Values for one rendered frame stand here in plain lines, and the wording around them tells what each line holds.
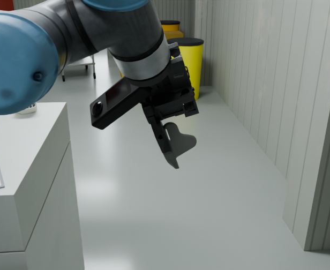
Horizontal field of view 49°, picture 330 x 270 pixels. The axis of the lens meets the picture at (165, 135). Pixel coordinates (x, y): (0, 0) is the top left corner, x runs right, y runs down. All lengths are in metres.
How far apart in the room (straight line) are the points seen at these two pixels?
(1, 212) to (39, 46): 0.59
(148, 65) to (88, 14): 0.10
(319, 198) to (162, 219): 0.92
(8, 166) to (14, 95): 0.65
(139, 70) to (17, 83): 0.22
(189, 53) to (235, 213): 2.39
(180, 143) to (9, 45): 0.37
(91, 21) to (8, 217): 0.54
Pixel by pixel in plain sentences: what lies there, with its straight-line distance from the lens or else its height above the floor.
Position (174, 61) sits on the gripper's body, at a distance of 0.51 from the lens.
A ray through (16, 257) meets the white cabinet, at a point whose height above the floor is 0.80.
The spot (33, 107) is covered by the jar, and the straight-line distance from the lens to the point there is 1.29.
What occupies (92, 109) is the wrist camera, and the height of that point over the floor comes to 1.18.
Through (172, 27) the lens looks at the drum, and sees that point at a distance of 6.50.
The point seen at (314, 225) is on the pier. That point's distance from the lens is 2.15.
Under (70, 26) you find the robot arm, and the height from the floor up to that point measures 1.32.
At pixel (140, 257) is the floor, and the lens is 2.07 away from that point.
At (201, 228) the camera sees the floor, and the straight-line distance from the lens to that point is 2.27.
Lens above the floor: 1.37
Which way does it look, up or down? 23 degrees down
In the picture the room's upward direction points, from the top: straight up
